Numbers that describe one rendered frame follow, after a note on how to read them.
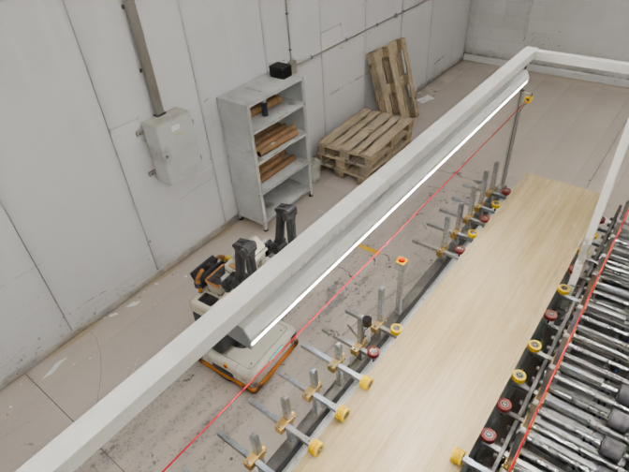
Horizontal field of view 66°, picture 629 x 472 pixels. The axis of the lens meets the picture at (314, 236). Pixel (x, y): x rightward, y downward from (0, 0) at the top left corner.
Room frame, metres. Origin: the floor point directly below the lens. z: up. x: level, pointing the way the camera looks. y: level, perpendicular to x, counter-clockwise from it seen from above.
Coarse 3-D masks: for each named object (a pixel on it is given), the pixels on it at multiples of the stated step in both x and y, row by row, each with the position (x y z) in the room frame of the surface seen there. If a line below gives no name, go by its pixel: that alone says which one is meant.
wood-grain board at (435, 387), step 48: (528, 192) 3.64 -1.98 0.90; (576, 192) 3.59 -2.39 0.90; (480, 240) 3.02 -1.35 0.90; (528, 240) 2.98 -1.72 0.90; (576, 240) 2.93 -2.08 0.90; (480, 288) 2.48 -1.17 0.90; (528, 288) 2.44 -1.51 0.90; (432, 336) 2.08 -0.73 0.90; (480, 336) 2.05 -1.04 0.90; (528, 336) 2.02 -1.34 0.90; (384, 384) 1.74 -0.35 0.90; (432, 384) 1.72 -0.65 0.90; (480, 384) 1.69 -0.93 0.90; (336, 432) 1.46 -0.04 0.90; (384, 432) 1.44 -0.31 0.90; (432, 432) 1.42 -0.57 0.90; (480, 432) 1.40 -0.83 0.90
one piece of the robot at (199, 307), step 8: (216, 256) 2.96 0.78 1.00; (224, 256) 2.99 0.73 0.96; (208, 264) 2.86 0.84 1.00; (200, 272) 2.79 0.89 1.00; (200, 288) 2.75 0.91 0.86; (200, 296) 2.71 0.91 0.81; (208, 296) 2.71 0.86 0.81; (216, 296) 2.70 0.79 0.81; (224, 296) 2.69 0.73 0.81; (192, 304) 2.65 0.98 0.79; (200, 304) 2.62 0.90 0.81; (208, 304) 2.62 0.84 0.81; (200, 312) 2.61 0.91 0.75; (224, 336) 2.58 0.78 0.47; (216, 344) 2.56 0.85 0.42; (224, 344) 2.57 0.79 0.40; (232, 344) 2.67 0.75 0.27; (240, 344) 2.61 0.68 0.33; (224, 352) 2.55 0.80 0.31
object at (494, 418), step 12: (564, 276) 2.73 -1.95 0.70; (552, 300) 2.51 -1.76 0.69; (540, 324) 2.32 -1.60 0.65; (540, 336) 2.55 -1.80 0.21; (528, 360) 2.37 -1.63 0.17; (504, 396) 1.81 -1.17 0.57; (492, 420) 1.87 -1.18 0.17; (480, 444) 1.54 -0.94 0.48; (480, 456) 1.65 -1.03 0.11; (468, 468) 1.55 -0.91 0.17
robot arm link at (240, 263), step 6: (240, 240) 2.36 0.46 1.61; (246, 240) 2.35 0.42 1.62; (234, 246) 2.32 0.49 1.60; (240, 246) 2.29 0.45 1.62; (246, 246) 2.28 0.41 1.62; (252, 246) 2.29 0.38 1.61; (240, 252) 2.31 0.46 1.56; (240, 258) 2.32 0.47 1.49; (240, 264) 2.33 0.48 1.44; (240, 270) 2.33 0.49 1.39; (240, 276) 2.34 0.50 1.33; (246, 276) 2.40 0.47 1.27; (234, 282) 2.34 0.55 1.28; (240, 282) 2.34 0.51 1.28; (234, 288) 2.35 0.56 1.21
